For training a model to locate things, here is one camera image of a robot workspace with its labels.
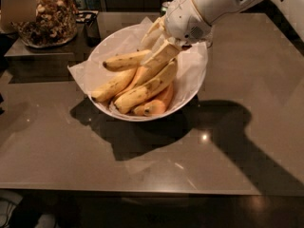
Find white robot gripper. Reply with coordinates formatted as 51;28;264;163
141;0;212;68

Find long yellow banana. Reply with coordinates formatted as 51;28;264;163
103;49;150;72

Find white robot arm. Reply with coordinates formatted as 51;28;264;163
141;0;304;67

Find white bowl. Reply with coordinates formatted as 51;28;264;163
85;23;209;123

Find left spotted yellow banana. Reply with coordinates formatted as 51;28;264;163
91;68;136;102

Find orange ripe banana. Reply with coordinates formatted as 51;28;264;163
143;83;174;116

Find large front yellow banana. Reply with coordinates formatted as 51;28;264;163
114;58;178;114

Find small bottom banana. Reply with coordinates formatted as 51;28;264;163
132;104;147;116

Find white paper liner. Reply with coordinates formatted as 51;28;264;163
67;16;209;119

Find green soda can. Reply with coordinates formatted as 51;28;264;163
160;1;170;16

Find clear plastic water bottle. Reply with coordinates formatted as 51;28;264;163
205;32;213;48

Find black small container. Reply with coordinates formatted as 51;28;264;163
76;11;101;47

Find glass jar of nuts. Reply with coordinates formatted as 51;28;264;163
11;0;77;48

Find dark metal stand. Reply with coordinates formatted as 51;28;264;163
5;24;92;83

